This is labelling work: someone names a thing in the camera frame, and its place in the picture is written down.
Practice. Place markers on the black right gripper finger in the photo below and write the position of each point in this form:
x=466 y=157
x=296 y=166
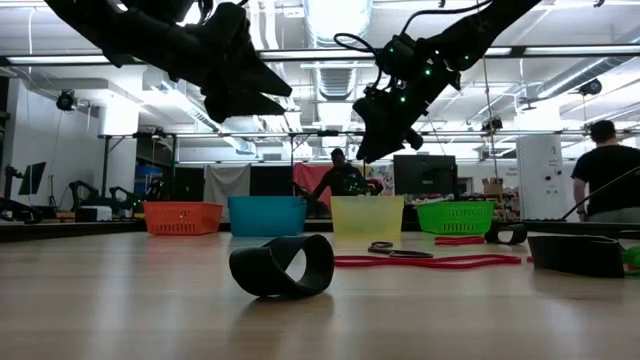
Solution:
x=365 y=112
x=387 y=137

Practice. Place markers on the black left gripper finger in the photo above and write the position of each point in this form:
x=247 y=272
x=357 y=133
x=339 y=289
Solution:
x=235 y=106
x=255 y=75

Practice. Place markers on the thin red rubber band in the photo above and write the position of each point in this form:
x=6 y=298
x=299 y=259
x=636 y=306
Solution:
x=460 y=241
x=425 y=262

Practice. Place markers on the black background robot arm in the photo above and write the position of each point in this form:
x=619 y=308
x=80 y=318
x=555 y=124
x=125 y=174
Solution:
x=82 y=192

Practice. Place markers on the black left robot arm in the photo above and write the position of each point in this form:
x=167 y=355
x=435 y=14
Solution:
x=125 y=30

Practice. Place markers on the thin dark rubber band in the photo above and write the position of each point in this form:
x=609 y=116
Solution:
x=410 y=255

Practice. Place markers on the twisted wide black rubber band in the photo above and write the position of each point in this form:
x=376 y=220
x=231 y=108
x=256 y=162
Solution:
x=250 y=272

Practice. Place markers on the black monitor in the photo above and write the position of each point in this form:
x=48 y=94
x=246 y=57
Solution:
x=32 y=177
x=425 y=175

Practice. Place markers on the person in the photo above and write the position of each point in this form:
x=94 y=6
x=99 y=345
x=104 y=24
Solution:
x=607 y=175
x=342 y=177

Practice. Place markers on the grey hanging cloth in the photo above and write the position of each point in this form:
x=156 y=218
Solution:
x=225 y=182

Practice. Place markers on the yellow translucent plastic bin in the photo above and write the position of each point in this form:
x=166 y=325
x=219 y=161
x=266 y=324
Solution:
x=367 y=217

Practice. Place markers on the red hanging cloth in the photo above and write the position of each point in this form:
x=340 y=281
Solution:
x=307 y=177

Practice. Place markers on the green mesh basket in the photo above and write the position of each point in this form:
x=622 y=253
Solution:
x=455 y=215

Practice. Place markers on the blue plastic bin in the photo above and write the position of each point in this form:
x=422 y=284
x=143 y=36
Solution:
x=265 y=217

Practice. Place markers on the cardboard box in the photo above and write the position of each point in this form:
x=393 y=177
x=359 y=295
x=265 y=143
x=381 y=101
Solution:
x=492 y=187

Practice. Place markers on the orange mesh basket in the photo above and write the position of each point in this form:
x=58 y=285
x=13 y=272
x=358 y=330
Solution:
x=182 y=220

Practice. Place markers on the white pillar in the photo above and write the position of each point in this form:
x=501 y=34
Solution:
x=537 y=175

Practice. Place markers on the black aluminium table frame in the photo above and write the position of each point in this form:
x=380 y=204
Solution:
x=75 y=231

